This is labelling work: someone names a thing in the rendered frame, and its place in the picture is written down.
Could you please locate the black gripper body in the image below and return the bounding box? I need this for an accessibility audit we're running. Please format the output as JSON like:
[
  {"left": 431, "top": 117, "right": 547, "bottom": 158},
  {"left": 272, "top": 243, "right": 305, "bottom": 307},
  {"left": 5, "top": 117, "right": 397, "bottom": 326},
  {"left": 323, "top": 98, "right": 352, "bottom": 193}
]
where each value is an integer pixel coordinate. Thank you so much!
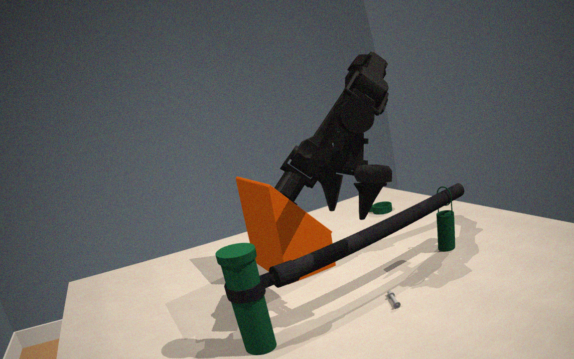
[{"left": 325, "top": 132, "right": 392, "bottom": 184}]

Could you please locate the dark grey long tube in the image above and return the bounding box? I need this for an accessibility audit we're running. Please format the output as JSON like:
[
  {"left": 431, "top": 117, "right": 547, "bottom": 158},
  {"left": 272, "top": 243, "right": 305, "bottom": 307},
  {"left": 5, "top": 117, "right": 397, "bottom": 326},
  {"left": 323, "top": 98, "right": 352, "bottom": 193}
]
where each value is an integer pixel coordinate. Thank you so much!
[{"left": 293, "top": 183, "right": 464, "bottom": 277}]

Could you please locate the dark green capped post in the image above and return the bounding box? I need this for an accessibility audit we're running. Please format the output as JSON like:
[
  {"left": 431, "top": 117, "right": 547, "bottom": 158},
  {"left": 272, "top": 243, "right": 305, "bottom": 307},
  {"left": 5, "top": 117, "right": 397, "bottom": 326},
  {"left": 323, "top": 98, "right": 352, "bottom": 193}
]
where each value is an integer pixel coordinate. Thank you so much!
[{"left": 215, "top": 243, "right": 277, "bottom": 355}]

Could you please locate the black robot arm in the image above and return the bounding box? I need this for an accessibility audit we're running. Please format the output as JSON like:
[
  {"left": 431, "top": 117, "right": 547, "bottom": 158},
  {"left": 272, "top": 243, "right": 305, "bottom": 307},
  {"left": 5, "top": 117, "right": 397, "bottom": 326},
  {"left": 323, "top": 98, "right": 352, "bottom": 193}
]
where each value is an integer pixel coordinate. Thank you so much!
[{"left": 275, "top": 52, "right": 389, "bottom": 205}]

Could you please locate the green cylinder with wire loop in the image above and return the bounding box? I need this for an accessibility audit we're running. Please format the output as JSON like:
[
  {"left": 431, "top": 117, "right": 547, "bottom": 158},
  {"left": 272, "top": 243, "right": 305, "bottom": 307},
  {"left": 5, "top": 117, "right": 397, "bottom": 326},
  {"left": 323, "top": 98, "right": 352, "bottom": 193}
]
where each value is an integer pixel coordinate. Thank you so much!
[{"left": 436, "top": 187, "right": 455, "bottom": 252}]

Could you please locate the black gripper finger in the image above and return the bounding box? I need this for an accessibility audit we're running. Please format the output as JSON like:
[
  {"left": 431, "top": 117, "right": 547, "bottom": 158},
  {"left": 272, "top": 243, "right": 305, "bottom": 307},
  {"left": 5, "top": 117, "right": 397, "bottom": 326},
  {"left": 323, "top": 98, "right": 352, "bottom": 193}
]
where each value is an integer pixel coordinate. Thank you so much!
[
  {"left": 354, "top": 182, "right": 387, "bottom": 220},
  {"left": 312, "top": 174, "right": 343, "bottom": 211}
]

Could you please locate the grey bolt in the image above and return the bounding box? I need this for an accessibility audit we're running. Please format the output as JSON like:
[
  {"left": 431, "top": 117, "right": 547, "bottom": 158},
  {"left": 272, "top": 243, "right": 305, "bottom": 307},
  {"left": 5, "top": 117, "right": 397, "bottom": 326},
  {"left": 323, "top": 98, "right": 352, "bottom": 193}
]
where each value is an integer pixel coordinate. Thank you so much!
[{"left": 387, "top": 290, "right": 401, "bottom": 309}]

